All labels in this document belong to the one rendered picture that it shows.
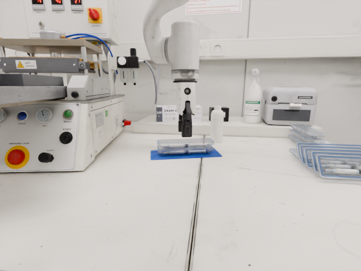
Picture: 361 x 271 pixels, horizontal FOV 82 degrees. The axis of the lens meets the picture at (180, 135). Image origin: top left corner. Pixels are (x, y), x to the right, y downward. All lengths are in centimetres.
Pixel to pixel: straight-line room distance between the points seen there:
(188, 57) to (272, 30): 76
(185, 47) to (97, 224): 48
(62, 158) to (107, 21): 58
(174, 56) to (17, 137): 48
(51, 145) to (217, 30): 100
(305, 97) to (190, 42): 59
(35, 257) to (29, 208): 14
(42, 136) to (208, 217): 48
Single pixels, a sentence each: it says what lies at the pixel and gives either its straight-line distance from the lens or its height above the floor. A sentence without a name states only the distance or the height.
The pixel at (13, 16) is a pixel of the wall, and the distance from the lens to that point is 179.
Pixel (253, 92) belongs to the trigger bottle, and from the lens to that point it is 104.
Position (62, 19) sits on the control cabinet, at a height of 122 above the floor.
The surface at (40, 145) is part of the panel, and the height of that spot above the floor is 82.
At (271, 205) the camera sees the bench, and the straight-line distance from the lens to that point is 45.
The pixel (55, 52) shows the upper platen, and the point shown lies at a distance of 88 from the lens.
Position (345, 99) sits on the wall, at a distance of 145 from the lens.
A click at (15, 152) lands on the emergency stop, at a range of 68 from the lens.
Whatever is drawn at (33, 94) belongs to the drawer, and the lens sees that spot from 55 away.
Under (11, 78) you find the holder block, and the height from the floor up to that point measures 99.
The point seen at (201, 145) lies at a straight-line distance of 68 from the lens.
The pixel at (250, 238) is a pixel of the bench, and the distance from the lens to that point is 36.
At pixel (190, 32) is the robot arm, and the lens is 64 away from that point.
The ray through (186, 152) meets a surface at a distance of 68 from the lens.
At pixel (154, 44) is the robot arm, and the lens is 66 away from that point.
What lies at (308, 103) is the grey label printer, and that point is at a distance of 105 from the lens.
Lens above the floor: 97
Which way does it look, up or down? 13 degrees down
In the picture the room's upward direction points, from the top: straight up
